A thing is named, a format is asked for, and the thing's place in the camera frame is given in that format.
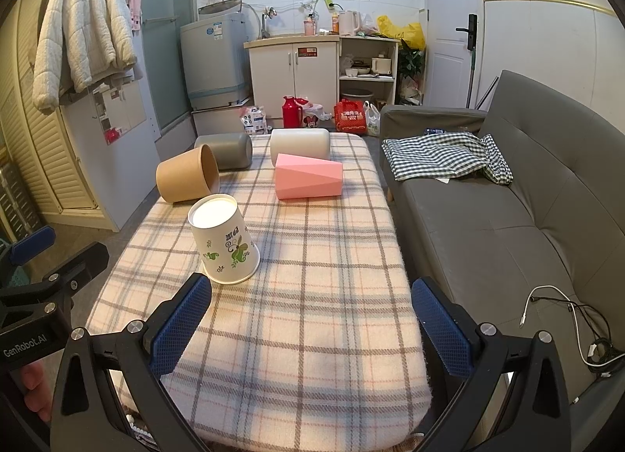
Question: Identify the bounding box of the pink faceted cup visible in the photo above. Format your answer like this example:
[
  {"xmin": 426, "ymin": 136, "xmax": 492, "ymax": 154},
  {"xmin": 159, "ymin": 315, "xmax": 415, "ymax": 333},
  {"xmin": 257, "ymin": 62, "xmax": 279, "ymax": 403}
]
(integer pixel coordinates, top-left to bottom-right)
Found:
[{"xmin": 275, "ymin": 153, "xmax": 343, "ymax": 200}]

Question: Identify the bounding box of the grey sofa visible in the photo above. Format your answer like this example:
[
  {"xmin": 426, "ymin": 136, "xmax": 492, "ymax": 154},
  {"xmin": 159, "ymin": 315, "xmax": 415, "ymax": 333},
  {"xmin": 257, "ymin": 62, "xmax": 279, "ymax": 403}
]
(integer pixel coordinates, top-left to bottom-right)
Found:
[{"xmin": 380, "ymin": 70, "xmax": 625, "ymax": 433}]

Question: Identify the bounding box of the white plastic cup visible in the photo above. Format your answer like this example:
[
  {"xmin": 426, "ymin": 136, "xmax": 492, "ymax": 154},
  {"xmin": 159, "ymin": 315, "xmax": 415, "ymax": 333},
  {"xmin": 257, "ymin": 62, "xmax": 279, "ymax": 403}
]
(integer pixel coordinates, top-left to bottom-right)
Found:
[{"xmin": 270, "ymin": 128, "xmax": 331, "ymax": 165}]

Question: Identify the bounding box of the grey wash basin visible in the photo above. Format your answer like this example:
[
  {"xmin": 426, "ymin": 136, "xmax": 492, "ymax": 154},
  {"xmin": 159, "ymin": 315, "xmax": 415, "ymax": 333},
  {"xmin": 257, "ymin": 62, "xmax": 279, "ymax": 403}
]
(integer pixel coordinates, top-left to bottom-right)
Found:
[{"xmin": 198, "ymin": 0, "xmax": 243, "ymax": 15}]

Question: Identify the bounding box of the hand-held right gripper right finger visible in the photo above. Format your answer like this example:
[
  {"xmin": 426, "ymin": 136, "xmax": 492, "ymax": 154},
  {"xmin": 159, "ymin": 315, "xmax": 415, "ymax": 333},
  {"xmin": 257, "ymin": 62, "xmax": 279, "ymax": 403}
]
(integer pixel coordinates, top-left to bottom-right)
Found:
[{"xmin": 411, "ymin": 277, "xmax": 572, "ymax": 452}]

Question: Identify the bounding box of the red thermos flask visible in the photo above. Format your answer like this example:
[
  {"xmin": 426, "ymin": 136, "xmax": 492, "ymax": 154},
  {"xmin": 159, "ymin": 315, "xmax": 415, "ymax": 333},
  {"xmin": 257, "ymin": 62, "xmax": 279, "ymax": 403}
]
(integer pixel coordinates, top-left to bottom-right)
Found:
[{"xmin": 282, "ymin": 96, "xmax": 300, "ymax": 129}]

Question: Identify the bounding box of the white washing machine stand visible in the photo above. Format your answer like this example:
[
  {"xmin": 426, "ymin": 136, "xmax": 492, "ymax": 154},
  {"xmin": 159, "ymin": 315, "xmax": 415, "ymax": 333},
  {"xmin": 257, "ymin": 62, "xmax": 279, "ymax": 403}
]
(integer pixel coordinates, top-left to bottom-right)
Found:
[{"xmin": 191, "ymin": 105, "xmax": 255, "ymax": 137}]

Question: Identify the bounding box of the grey washing machine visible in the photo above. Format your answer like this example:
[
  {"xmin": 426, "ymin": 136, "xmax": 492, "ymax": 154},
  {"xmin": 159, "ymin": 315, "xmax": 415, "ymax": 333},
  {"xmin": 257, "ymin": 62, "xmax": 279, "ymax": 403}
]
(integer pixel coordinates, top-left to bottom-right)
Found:
[{"xmin": 180, "ymin": 12, "xmax": 252, "ymax": 111}]

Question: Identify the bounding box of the white cable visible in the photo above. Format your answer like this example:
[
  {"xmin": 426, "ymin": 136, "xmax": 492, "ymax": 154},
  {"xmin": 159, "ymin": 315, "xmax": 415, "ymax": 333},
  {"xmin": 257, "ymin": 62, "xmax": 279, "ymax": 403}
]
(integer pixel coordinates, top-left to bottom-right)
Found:
[{"xmin": 520, "ymin": 286, "xmax": 613, "ymax": 381}]

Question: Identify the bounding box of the white sink cabinet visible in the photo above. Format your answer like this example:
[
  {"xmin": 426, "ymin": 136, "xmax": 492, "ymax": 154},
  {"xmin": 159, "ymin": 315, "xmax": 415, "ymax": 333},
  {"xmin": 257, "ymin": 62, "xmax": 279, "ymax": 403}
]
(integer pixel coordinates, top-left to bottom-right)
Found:
[{"xmin": 244, "ymin": 36, "xmax": 340, "ymax": 102}]

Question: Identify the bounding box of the grey floor basin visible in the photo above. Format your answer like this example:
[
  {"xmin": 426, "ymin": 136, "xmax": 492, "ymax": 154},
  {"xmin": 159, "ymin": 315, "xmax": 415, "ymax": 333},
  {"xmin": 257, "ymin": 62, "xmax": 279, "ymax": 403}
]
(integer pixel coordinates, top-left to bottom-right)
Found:
[{"xmin": 342, "ymin": 87, "xmax": 377, "ymax": 109}]

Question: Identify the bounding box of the pink hanging cloth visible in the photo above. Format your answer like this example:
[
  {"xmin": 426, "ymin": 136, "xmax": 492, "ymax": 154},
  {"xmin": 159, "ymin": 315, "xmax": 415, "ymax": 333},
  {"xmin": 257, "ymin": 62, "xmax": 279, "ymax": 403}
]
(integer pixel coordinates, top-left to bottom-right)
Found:
[{"xmin": 124, "ymin": 0, "xmax": 143, "ymax": 32}]

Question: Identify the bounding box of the yellow plastic bag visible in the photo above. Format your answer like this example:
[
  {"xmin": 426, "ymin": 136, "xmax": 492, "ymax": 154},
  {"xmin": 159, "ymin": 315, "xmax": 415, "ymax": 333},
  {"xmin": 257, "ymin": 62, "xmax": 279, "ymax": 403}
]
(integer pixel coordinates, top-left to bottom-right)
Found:
[{"xmin": 377, "ymin": 15, "xmax": 427, "ymax": 50}]

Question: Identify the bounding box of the black cable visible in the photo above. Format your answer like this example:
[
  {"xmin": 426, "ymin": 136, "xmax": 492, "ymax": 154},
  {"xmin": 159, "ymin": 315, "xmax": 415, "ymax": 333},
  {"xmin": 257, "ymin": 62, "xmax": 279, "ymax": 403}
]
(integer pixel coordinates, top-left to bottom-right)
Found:
[{"xmin": 530, "ymin": 288, "xmax": 625, "ymax": 375}]

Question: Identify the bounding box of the louvered wardrobe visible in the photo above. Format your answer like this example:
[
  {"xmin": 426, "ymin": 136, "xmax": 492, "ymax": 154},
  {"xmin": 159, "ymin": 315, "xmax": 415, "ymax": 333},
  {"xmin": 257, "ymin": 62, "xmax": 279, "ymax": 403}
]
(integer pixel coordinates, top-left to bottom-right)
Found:
[{"xmin": 0, "ymin": 0, "xmax": 105, "ymax": 219}]

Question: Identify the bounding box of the red gift bag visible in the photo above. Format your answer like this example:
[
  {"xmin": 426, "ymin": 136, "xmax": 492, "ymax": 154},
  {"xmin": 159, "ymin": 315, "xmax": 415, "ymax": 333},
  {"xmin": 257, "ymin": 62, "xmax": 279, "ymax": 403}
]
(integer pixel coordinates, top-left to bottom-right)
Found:
[{"xmin": 334, "ymin": 99, "xmax": 368, "ymax": 135}]

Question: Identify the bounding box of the white plastic bag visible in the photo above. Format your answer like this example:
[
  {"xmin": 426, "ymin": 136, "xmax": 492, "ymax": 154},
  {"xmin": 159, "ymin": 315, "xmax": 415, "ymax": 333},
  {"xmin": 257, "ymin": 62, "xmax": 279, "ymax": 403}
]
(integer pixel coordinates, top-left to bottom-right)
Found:
[{"xmin": 364, "ymin": 101, "xmax": 382, "ymax": 137}]

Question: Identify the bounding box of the white tissue pack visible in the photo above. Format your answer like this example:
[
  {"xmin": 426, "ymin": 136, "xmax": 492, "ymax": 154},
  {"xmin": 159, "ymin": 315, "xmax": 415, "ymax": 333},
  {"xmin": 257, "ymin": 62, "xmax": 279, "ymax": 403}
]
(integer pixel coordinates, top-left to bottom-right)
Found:
[{"xmin": 238, "ymin": 105, "xmax": 268, "ymax": 135}]

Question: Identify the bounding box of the white electric kettle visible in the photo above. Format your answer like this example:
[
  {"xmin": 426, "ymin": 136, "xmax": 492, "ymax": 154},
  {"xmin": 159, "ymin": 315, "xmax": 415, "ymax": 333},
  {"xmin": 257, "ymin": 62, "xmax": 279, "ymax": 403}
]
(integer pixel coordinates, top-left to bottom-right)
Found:
[{"xmin": 339, "ymin": 9, "xmax": 362, "ymax": 36}]

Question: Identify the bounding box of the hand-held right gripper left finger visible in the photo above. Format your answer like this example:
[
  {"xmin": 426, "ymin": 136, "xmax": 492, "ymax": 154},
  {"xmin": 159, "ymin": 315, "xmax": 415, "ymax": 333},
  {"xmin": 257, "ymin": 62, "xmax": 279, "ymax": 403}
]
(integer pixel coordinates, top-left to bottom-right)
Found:
[{"xmin": 50, "ymin": 272, "xmax": 213, "ymax": 452}]

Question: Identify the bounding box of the green checked cloth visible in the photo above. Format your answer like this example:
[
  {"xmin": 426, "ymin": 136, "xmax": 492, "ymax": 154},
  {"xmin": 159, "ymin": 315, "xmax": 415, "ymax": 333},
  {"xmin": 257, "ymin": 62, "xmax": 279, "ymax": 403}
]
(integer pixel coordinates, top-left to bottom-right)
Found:
[{"xmin": 382, "ymin": 132, "xmax": 514, "ymax": 185}]

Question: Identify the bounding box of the black door handle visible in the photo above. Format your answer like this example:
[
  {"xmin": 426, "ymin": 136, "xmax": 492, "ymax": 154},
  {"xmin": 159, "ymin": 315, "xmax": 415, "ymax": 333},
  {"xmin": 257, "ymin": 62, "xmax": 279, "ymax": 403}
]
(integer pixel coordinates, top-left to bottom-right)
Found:
[{"xmin": 455, "ymin": 14, "xmax": 478, "ymax": 50}]

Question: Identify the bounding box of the brown paper cup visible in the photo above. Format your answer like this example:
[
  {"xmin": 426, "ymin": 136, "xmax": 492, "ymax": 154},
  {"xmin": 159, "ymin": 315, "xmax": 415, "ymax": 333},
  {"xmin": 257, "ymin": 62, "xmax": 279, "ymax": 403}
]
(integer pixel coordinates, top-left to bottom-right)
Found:
[{"xmin": 155, "ymin": 144, "xmax": 220, "ymax": 204}]

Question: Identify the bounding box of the white puffer jacket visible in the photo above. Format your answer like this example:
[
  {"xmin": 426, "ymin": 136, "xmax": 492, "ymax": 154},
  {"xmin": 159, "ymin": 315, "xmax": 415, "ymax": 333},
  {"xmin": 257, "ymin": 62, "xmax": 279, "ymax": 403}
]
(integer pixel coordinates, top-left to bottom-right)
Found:
[{"xmin": 33, "ymin": 0, "xmax": 138, "ymax": 115}]

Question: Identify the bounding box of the person's left hand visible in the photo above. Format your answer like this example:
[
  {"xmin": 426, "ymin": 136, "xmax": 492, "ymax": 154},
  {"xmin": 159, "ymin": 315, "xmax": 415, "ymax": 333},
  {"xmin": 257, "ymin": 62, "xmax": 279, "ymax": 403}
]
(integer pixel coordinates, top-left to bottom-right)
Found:
[{"xmin": 20, "ymin": 363, "xmax": 54, "ymax": 426}]

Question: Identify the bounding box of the grey plastic cup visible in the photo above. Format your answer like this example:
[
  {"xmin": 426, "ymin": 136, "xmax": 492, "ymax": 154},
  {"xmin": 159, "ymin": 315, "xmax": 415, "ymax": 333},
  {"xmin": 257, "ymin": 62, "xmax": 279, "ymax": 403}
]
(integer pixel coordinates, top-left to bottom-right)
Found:
[{"xmin": 194, "ymin": 133, "xmax": 254, "ymax": 171}]

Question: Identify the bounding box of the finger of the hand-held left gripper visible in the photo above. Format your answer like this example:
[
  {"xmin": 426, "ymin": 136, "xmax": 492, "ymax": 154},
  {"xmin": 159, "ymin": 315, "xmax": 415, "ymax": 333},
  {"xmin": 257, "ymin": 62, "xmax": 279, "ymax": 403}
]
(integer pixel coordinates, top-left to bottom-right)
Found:
[
  {"xmin": 0, "ymin": 242, "xmax": 109, "ymax": 323},
  {"xmin": 0, "ymin": 225, "xmax": 55, "ymax": 267}
]

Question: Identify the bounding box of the green potted plant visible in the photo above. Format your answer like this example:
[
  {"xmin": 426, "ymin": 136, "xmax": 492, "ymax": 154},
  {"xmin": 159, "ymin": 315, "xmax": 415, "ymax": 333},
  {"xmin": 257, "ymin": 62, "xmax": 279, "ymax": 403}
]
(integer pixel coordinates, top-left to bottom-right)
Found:
[{"xmin": 398, "ymin": 39, "xmax": 425, "ymax": 87}]

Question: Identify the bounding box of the plaid blanket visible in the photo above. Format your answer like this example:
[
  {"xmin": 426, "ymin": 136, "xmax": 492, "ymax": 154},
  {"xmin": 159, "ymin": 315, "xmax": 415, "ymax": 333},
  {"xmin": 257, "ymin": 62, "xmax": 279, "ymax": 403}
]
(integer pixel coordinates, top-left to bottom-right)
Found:
[{"xmin": 84, "ymin": 132, "xmax": 433, "ymax": 445}]

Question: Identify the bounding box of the white open shelf unit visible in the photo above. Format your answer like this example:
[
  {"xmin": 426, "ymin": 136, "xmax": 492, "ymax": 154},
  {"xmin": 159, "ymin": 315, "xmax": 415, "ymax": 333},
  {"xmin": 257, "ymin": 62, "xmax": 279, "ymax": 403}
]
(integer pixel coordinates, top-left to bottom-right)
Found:
[{"xmin": 338, "ymin": 36, "xmax": 400, "ymax": 109}]

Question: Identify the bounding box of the white paper cup green print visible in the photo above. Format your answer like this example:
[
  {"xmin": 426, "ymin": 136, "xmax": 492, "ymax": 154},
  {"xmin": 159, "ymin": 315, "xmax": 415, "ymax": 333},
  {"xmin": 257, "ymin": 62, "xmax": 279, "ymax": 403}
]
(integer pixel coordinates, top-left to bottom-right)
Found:
[{"xmin": 188, "ymin": 193, "xmax": 261, "ymax": 285}]

